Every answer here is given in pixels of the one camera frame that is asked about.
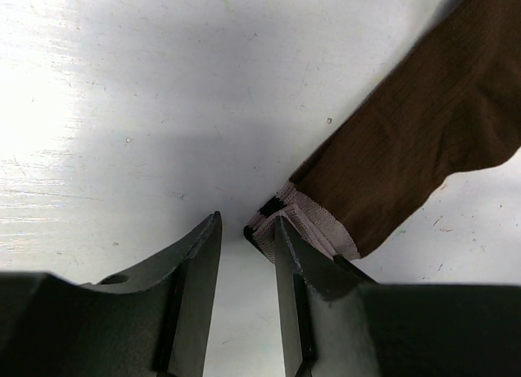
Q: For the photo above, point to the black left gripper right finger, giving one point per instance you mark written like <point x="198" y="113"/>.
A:
<point x="337" y="321"/>

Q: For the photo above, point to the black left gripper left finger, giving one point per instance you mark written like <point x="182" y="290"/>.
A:
<point x="151" y="319"/>

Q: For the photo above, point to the dark brown striped-cuff sock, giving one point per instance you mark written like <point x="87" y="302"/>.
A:
<point x="452" y="105"/>

